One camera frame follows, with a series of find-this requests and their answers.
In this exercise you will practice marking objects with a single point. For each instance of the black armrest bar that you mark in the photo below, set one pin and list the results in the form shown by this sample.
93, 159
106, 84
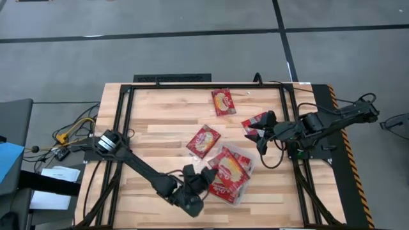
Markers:
48, 187

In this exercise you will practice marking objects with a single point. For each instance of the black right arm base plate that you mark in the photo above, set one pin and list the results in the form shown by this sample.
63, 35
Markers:
324, 155

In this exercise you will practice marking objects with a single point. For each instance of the clear plastic basket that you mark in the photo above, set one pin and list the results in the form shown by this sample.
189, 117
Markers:
239, 150

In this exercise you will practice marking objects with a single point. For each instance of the red popcorn bag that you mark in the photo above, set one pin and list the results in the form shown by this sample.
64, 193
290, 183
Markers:
252, 123
223, 102
246, 161
203, 141
230, 169
223, 193

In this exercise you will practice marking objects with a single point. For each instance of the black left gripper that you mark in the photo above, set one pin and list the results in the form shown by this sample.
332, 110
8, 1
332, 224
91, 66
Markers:
190, 195

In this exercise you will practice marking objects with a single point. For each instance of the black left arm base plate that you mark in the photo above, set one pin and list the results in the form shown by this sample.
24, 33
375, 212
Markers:
91, 155

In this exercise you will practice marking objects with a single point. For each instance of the black mat hazard-striped edge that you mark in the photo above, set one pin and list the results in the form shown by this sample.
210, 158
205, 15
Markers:
350, 191

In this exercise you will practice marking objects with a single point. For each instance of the black aluminium table frame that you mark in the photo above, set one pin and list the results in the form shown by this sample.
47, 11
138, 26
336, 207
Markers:
204, 86

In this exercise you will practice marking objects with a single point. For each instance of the black power adapter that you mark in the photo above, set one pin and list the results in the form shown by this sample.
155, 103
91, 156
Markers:
61, 154

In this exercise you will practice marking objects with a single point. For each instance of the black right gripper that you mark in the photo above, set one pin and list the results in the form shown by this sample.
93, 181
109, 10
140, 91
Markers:
286, 131

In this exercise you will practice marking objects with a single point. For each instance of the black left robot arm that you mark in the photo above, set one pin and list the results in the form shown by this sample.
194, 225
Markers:
143, 169

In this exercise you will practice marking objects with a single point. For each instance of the white paper sheet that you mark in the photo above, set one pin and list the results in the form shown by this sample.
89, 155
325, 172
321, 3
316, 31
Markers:
60, 174
51, 201

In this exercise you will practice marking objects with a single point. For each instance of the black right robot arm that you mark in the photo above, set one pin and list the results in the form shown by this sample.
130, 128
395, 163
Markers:
335, 119

